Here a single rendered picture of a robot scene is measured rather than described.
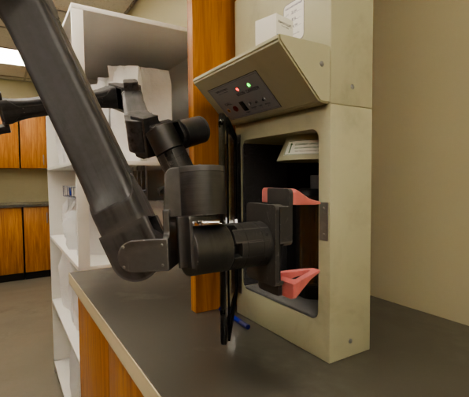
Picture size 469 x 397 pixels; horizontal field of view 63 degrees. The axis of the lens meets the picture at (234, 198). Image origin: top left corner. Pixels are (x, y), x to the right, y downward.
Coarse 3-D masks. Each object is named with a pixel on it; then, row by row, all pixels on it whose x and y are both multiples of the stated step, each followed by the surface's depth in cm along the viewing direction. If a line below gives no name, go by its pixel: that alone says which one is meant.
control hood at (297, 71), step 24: (264, 48) 64; (288, 48) 61; (312, 48) 64; (216, 72) 78; (240, 72) 73; (264, 72) 69; (288, 72) 65; (312, 72) 64; (288, 96) 70; (312, 96) 66; (240, 120) 87
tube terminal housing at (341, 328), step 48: (240, 0) 90; (288, 0) 76; (336, 0) 67; (240, 48) 91; (336, 48) 67; (336, 96) 67; (336, 144) 68; (336, 192) 68; (336, 240) 69; (336, 288) 69; (288, 336) 79; (336, 336) 70
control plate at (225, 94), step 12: (252, 72) 71; (228, 84) 79; (240, 84) 76; (252, 84) 74; (264, 84) 71; (216, 96) 85; (228, 96) 82; (240, 96) 79; (252, 96) 77; (264, 96) 74; (228, 108) 86; (240, 108) 83; (252, 108) 80; (264, 108) 77
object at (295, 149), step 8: (288, 136) 83; (296, 136) 80; (304, 136) 79; (312, 136) 78; (288, 144) 81; (296, 144) 79; (304, 144) 78; (312, 144) 77; (280, 152) 84; (288, 152) 80; (296, 152) 78; (304, 152) 77; (312, 152) 76; (280, 160) 82; (288, 160) 79; (296, 160) 92; (304, 160) 92; (312, 160) 92
